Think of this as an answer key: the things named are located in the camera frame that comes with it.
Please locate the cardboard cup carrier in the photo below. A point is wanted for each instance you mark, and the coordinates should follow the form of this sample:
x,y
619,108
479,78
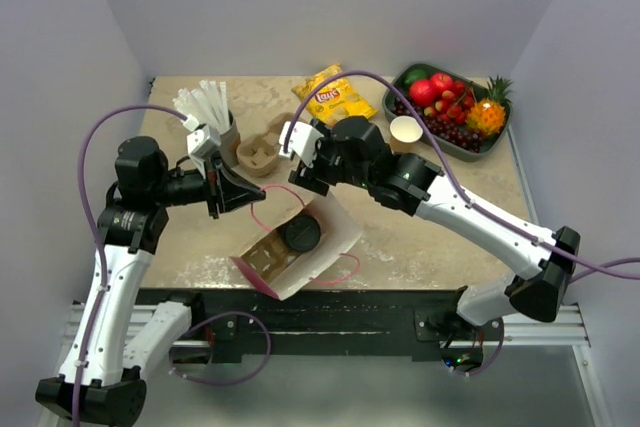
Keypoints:
x,y
268,258
258,154

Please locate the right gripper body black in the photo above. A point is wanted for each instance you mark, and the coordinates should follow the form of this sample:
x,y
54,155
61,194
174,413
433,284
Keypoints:
x,y
329,167

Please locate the dark grape bunch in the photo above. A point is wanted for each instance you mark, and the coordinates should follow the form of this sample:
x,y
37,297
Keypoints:
x,y
452,134

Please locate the large red apple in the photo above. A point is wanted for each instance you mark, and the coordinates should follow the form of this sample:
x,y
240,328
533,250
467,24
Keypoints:
x,y
423,91

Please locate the orange toy pineapple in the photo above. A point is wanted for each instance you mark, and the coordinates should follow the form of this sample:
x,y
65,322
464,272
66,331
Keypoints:
x,y
488,116

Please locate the brown paper coffee cup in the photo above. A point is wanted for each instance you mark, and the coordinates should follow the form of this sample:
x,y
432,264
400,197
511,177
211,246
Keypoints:
x,y
405,133

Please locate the yellow Lays chips bag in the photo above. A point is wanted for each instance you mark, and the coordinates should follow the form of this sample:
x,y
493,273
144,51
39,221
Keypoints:
x,y
335,101

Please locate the dark green fruit tray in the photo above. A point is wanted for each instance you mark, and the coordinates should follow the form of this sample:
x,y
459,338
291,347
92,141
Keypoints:
x,y
480,92

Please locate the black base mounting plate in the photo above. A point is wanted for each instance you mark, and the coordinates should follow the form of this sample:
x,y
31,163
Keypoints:
x,y
395,323

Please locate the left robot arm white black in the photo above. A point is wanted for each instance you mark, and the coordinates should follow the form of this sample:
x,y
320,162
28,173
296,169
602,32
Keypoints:
x,y
103,380

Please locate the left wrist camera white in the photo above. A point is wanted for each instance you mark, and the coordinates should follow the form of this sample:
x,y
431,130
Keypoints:
x,y
202,142

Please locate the small red apple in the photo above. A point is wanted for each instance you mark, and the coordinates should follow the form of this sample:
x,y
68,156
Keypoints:
x,y
442,82

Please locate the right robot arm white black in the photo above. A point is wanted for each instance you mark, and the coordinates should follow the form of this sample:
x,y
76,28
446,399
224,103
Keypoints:
x,y
354,152

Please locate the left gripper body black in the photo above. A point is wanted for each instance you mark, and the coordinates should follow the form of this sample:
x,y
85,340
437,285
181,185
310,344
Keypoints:
x,y
189,185

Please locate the paper bag pink white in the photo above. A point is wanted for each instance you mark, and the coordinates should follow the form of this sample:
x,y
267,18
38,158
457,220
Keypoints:
x,y
340,232

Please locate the grey straw holder cup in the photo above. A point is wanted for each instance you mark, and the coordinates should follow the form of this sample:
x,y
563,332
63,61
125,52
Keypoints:
x,y
230,141

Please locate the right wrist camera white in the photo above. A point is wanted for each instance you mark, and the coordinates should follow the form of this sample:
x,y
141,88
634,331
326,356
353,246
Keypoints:
x,y
299,139

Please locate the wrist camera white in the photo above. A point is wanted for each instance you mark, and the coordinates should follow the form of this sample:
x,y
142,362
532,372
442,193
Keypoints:
x,y
299,139
202,142

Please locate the aluminium rail frame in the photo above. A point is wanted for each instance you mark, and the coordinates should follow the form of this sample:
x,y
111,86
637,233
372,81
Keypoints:
x,y
568,331

